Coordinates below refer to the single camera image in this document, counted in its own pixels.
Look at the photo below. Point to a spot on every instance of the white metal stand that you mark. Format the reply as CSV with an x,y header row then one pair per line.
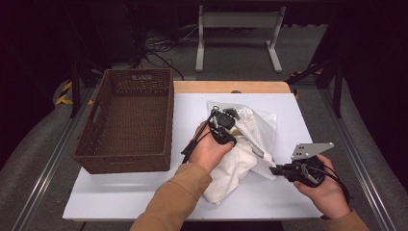
x,y
239,19

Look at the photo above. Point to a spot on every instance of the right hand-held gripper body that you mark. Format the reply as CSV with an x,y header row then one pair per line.
x,y
304,171

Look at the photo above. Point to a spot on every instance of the yellow black striped tape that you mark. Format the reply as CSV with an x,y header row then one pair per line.
x,y
65,88
304,71

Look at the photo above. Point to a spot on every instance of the white garment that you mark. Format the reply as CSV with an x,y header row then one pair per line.
x,y
227,173

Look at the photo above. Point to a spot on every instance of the person's right hand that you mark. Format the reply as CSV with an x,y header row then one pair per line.
x,y
330,199

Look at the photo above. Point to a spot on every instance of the person's left hand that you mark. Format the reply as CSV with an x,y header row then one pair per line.
x,y
208,154

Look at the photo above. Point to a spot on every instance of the black stand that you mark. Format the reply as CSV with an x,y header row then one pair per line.
x,y
336,93
75,89

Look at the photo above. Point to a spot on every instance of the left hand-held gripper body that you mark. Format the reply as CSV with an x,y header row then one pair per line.
x,y
224,123

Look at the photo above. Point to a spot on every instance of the white mesh laundry bag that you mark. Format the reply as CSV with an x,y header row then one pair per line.
x,y
263,128

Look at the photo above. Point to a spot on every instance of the brown woven basket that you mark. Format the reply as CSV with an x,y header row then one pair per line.
x,y
128,128

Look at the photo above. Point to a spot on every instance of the metal floor rail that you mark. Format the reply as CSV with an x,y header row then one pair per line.
x,y
49,166
360,166

